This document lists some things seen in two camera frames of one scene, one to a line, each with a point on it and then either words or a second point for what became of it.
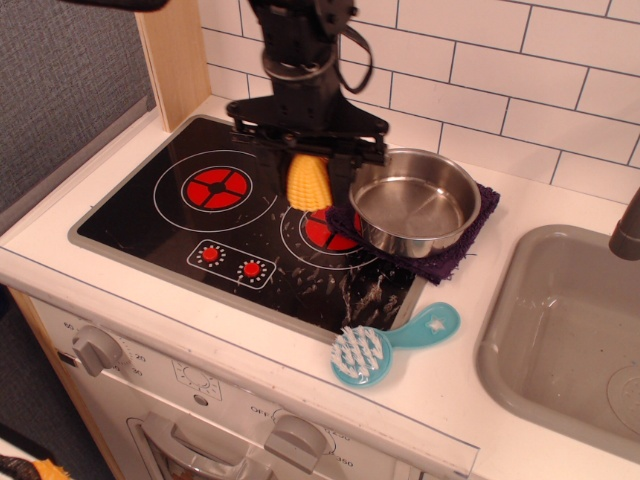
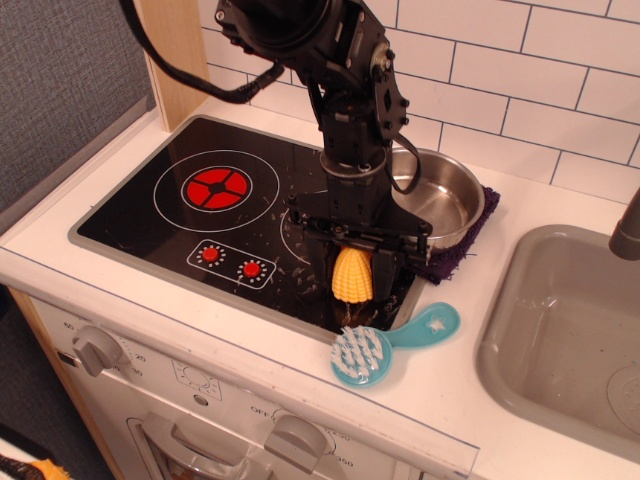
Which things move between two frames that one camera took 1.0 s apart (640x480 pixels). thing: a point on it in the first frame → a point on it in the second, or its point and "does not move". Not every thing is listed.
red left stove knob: (210, 255) does not move
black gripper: (306, 107) → (357, 205)
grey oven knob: (296, 442) does not move
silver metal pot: (418, 204) does not move
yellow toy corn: (308, 183) → (352, 280)
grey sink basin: (558, 332) does not move
